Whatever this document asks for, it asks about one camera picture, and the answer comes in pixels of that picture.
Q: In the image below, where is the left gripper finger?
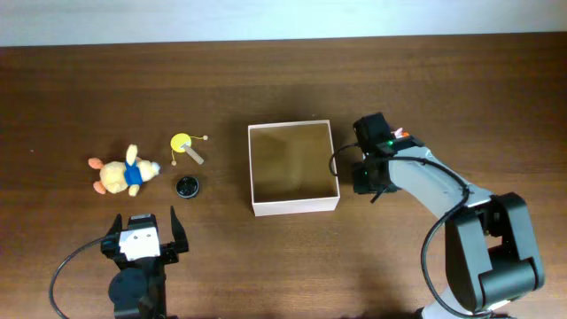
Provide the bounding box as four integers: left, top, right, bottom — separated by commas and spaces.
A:
106, 214, 122, 237
170, 206, 190, 253

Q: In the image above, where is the pink duck toy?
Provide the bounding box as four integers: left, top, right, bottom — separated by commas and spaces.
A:
393, 128, 409, 139

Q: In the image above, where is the black round cap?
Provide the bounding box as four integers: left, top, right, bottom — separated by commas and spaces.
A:
175, 175, 200, 199

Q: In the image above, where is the white cardboard box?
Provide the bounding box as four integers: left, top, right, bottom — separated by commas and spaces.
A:
247, 120, 340, 217

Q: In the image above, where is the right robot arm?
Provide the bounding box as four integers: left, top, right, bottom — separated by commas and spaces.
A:
353, 113, 545, 318

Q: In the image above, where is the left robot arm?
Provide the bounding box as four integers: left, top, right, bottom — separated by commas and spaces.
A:
100, 208, 189, 319

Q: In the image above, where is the tan plush bunny blue scarf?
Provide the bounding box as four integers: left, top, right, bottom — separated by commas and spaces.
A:
88, 144, 160, 197

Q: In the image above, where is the yellow rattle drum toy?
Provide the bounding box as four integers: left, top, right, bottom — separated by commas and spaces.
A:
170, 133, 209, 166

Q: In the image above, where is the left black cable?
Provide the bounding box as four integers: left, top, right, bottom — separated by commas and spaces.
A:
49, 236, 110, 319

